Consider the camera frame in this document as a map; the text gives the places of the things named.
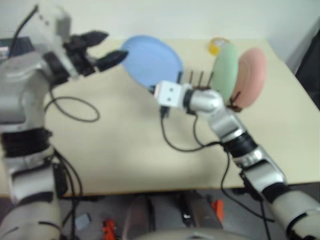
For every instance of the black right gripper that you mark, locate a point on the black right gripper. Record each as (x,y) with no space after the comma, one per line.
(165,112)

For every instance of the orange tool under table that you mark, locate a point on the orange tool under table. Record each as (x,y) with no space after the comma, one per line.
(218,208)

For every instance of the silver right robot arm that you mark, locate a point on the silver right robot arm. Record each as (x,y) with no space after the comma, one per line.
(225,125)

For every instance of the pink plate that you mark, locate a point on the pink plate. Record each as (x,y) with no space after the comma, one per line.
(252,75)

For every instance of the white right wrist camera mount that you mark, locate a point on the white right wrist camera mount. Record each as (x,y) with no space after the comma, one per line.
(170,93)

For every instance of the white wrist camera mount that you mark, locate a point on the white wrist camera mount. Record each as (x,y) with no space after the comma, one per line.
(170,93)
(50,27)

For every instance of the small grey card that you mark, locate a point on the small grey card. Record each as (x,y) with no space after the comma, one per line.
(82,221)

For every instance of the yellow tape roll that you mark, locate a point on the yellow tape roll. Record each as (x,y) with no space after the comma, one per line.
(214,46)

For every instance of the blue plate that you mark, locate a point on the blue plate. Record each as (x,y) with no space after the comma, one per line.
(150,62)

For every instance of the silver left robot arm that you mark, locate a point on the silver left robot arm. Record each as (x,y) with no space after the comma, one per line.
(15,82)

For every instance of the small red object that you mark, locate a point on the small red object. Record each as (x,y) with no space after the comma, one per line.
(108,228)

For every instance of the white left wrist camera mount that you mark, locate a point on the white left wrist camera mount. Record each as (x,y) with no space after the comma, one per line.
(50,27)

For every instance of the dark laptop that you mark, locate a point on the dark laptop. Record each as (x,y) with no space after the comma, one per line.
(23,43)

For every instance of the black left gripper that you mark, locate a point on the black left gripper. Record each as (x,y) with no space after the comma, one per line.
(77,55)

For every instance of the wooden dish rack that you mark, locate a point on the wooden dish rack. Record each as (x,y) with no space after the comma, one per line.
(200,79)

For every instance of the green plate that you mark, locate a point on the green plate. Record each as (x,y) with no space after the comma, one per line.
(225,72)

